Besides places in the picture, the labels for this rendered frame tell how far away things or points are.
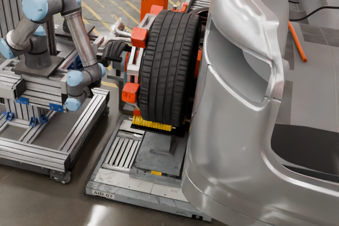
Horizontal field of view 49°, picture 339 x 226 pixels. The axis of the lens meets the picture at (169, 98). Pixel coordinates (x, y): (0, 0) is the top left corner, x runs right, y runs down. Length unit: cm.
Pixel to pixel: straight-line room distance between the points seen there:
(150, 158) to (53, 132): 71
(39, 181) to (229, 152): 176
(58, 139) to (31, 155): 22
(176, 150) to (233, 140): 145
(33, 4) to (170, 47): 67
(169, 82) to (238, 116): 85
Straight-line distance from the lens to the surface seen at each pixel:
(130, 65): 196
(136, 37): 191
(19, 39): 203
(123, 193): 248
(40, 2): 176
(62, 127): 277
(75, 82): 182
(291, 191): 121
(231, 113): 110
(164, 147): 253
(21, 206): 260
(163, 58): 190
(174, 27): 197
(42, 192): 264
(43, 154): 256
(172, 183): 251
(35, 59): 224
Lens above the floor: 199
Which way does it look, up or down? 36 degrees down
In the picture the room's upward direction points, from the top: 7 degrees clockwise
